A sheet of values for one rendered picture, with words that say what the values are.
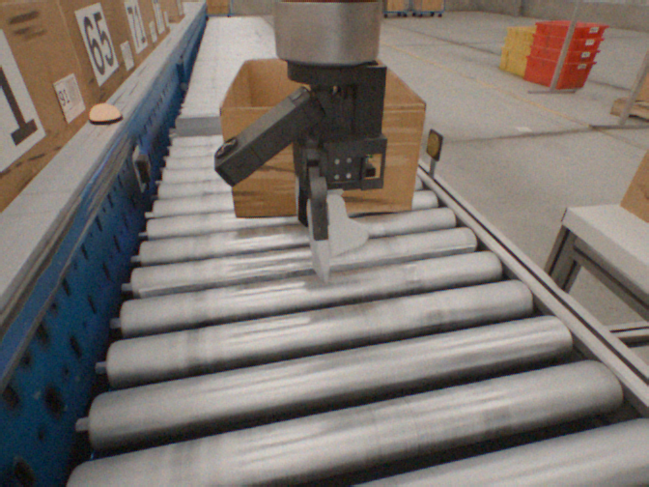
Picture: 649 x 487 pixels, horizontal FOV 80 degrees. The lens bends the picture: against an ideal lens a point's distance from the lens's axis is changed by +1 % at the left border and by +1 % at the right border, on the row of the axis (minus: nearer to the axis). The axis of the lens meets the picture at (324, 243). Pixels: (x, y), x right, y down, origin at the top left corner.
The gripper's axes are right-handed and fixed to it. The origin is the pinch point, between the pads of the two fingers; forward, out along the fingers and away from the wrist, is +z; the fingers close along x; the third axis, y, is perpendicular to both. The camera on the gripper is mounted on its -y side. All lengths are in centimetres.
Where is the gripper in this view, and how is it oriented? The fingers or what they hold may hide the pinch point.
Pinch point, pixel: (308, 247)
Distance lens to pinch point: 45.5
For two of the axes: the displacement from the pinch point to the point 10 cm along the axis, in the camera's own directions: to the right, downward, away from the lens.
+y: 9.8, -1.2, 1.8
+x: -2.1, -5.5, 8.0
